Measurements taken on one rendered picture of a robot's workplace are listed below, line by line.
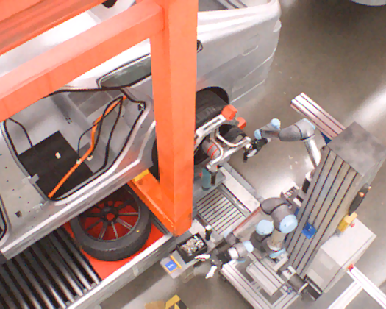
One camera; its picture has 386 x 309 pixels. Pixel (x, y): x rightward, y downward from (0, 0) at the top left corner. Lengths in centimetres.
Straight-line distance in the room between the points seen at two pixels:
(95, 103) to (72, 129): 33
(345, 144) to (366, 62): 354
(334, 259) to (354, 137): 87
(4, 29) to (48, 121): 248
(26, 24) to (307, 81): 432
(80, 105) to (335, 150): 220
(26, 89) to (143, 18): 55
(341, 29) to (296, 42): 67
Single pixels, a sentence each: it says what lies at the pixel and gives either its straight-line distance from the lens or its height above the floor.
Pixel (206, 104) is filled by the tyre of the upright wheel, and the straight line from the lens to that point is 375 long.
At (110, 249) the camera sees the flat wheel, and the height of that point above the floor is 50.
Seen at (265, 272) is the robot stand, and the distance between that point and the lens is 359.
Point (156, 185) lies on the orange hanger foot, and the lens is 390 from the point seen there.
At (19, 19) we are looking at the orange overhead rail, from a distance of 173.
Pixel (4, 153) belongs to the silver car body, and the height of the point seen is 174.
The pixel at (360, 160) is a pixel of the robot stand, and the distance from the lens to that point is 258.
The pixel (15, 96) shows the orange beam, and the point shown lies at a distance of 190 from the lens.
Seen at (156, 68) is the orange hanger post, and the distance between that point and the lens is 242.
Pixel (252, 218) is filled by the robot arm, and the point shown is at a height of 131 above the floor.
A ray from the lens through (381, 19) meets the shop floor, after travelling 678.
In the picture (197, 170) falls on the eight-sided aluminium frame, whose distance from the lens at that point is 400.
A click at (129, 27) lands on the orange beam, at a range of 202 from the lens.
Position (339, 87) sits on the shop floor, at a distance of 570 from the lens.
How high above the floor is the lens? 406
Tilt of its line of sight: 56 degrees down
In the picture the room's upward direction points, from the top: 2 degrees clockwise
